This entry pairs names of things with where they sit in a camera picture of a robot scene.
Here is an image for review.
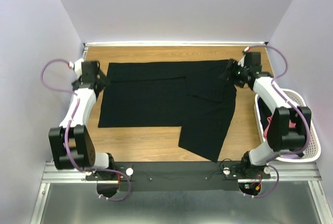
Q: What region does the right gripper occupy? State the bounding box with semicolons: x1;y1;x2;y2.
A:
219;58;249;89

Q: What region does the black t shirt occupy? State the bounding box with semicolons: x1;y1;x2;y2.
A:
98;60;236;162

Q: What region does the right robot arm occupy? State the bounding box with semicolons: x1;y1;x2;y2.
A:
220;51;312;178

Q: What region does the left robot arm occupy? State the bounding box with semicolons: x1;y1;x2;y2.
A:
48;59;116;180

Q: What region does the pink shirt in basket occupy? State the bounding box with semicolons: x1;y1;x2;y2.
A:
263;115;296;140

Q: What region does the lavender garment in basket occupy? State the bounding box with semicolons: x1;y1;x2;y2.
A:
281;154;302;159

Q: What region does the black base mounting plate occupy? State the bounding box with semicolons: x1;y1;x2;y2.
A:
86;159;271;194

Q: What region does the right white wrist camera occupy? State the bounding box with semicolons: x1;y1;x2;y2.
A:
238;47;251;67

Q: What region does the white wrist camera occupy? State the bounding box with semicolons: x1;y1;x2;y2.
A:
68;58;84;77
238;47;251;67

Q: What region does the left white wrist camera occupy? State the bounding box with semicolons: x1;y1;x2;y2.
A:
68;58;84;77

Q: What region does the aluminium back table rail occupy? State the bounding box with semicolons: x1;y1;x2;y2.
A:
84;41;265;47

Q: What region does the aluminium front frame rail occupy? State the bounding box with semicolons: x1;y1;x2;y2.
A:
31;161;330;223

